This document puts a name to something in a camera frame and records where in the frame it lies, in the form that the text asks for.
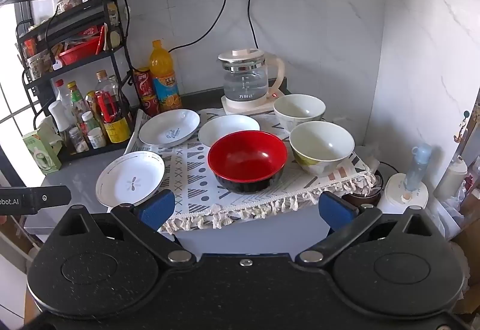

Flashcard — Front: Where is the light blue bottle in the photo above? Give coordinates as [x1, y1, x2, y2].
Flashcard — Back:
[403, 143, 433, 193]

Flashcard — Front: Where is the patterned fringed table cloth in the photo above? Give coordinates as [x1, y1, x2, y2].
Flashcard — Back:
[124, 107, 377, 233]

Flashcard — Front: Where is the white plate blue cross print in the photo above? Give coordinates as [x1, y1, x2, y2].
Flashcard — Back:
[197, 114, 261, 148]

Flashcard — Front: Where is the cream kettle base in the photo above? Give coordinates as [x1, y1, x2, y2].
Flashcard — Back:
[220, 92, 291, 116]

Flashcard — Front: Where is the orange juice bottle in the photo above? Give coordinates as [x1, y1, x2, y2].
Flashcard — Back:
[149, 40, 183, 113]

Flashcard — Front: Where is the brown bowl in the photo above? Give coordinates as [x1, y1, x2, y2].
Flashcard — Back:
[339, 169, 384, 208]

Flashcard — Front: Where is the sauce bottle green label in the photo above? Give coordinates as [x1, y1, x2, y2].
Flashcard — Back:
[67, 81, 89, 128]

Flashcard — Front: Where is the red plastic basin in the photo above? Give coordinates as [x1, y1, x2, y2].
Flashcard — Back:
[58, 37, 102, 66]

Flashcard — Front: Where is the black power cable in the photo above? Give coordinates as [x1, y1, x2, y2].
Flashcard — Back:
[167, 0, 230, 53]
[243, 0, 260, 50]

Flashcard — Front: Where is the white plastic bottle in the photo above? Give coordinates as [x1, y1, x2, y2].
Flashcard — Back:
[434, 155, 469, 199]

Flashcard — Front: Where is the glass spice jar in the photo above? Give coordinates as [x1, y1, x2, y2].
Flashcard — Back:
[68, 127, 90, 154]

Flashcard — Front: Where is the red peeler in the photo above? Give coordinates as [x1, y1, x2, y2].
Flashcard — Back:
[97, 91, 118, 124]

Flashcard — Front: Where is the red and black bowl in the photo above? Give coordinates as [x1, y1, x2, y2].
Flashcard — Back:
[207, 130, 289, 195]

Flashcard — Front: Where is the glass electric kettle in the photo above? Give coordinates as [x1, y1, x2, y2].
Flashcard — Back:
[218, 48, 286, 103]

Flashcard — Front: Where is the black kitchen rack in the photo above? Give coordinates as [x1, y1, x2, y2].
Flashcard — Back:
[15, 0, 134, 162]

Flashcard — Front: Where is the white round appliance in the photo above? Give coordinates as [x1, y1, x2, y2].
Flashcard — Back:
[377, 172, 429, 214]

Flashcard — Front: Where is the white plate grey flower print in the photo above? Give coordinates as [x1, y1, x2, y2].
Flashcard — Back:
[95, 151, 166, 208]

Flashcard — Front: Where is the green carton box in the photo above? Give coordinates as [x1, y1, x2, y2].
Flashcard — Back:
[22, 127, 62, 176]

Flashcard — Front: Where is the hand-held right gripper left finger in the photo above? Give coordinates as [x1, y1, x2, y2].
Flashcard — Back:
[56, 189, 197, 267]

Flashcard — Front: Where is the red drink can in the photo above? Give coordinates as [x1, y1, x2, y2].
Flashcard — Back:
[133, 67, 156, 100]
[140, 94, 162, 118]

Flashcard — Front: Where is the white plate blue script print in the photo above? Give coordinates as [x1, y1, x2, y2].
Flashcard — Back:
[138, 109, 201, 147]

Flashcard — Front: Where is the white bowl grey pattern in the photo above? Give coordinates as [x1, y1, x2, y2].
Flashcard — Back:
[273, 94, 326, 134]

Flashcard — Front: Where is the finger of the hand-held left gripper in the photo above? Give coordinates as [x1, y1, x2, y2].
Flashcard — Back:
[26, 185, 72, 215]

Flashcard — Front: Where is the green label jar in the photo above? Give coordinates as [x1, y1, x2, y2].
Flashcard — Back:
[81, 111, 96, 136]

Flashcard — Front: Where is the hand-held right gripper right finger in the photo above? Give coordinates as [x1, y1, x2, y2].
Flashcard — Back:
[294, 190, 432, 267]

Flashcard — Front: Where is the white cap bottle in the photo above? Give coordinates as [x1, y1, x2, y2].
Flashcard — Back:
[48, 101, 70, 145]

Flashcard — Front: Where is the small white jar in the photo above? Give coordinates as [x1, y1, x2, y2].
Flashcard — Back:
[87, 127, 107, 149]

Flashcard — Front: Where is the white bowl leaf pattern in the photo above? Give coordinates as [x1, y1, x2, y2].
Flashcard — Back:
[289, 121, 356, 177]

